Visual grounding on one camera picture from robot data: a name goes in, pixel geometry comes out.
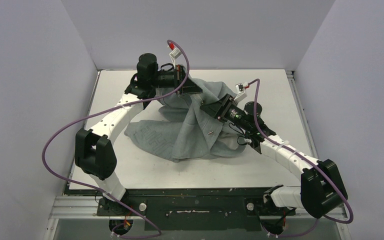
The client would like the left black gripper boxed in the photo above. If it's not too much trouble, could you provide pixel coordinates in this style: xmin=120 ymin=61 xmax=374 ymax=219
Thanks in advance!
xmin=150 ymin=64 xmax=203 ymax=95

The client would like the grey zip-up jacket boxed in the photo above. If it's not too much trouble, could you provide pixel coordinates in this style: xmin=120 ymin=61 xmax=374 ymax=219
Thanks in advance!
xmin=124 ymin=78 xmax=246 ymax=162

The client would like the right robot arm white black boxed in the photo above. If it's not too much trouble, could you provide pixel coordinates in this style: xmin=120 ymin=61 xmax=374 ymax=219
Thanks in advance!
xmin=200 ymin=94 xmax=348 ymax=219

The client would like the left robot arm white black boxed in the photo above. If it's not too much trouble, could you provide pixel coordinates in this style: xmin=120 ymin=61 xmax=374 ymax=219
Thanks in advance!
xmin=74 ymin=49 xmax=202 ymax=215

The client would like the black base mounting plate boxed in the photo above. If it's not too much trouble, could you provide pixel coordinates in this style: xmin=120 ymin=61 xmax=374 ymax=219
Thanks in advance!
xmin=94 ymin=187 xmax=312 ymax=233

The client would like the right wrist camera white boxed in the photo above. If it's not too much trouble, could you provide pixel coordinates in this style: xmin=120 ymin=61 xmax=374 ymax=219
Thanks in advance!
xmin=234 ymin=82 xmax=250 ymax=105

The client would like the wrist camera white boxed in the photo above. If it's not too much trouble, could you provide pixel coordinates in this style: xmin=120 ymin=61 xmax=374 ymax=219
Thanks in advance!
xmin=168 ymin=42 xmax=183 ymax=67
xmin=234 ymin=82 xmax=250 ymax=105

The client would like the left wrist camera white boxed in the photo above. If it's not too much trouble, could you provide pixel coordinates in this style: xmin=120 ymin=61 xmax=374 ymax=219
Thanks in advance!
xmin=168 ymin=42 xmax=183 ymax=67

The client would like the aluminium rail frame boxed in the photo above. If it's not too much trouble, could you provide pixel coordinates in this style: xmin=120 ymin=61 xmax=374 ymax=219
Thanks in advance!
xmin=47 ymin=70 xmax=349 ymax=220

